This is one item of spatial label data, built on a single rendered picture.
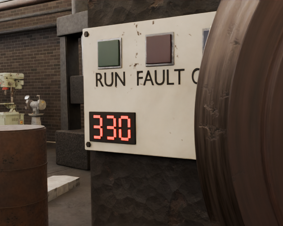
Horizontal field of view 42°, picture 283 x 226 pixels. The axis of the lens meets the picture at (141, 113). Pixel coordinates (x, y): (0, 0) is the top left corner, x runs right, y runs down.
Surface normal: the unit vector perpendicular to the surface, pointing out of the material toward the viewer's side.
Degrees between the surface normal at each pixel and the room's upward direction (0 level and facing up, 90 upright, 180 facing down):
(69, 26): 90
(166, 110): 90
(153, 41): 90
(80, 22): 90
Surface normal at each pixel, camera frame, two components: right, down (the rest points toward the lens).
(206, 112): -0.52, 0.05
